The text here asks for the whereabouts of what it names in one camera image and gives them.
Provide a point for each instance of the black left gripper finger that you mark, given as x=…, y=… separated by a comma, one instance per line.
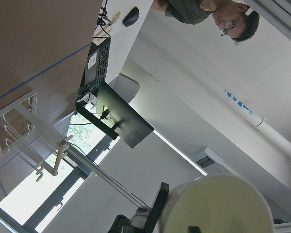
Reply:
x=193, y=229

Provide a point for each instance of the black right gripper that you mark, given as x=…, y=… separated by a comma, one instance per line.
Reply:
x=142, y=224

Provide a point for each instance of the white plastic cup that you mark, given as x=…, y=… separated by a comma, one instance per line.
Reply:
x=216, y=204

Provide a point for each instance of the black computer monitor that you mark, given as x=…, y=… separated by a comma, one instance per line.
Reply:
x=116, y=118

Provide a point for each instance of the grey office chair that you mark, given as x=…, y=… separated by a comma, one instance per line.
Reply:
x=125, y=87

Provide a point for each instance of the black label printer box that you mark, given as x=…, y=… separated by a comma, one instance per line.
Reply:
x=90, y=69

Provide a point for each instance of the black keyboard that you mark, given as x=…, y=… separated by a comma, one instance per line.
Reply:
x=102, y=61

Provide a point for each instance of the black computer mouse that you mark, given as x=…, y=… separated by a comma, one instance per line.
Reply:
x=131, y=17

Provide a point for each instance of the white wire cup rack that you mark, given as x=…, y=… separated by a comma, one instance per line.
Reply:
x=31, y=138

